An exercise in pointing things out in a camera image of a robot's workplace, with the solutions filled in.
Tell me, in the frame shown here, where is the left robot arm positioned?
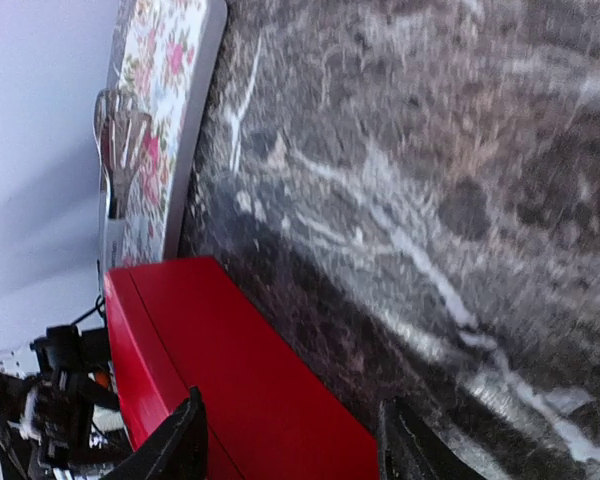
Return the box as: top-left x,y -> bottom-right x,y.
0,320 -> 131,479

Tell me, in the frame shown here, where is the red box lid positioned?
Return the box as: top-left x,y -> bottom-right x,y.
105,269 -> 243,479

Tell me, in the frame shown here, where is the red box with paper cups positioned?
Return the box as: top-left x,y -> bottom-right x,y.
131,257 -> 379,479

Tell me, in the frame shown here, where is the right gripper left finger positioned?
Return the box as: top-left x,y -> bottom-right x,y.
102,387 -> 208,480

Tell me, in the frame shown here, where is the floral rectangular tray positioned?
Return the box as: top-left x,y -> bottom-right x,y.
105,1 -> 228,267

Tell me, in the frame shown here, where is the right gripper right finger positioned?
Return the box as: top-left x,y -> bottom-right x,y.
377,397 -> 484,480

